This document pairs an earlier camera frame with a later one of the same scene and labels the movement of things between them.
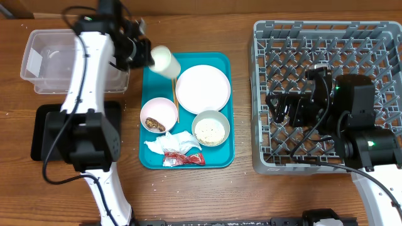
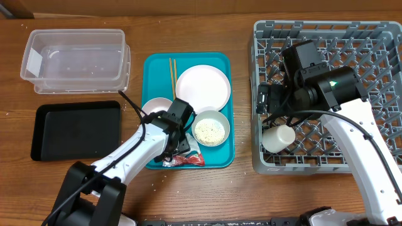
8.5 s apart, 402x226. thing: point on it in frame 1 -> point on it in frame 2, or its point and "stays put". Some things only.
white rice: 209,132 stays put
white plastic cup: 166,64 -> 277,138
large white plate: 202,88 stays put
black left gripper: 144,58 -> 183,145
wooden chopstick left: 173,90 stays put
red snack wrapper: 170,159 stays put
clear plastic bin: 48,63 stays put
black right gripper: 297,102 -> 275,107
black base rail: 272,221 stays put
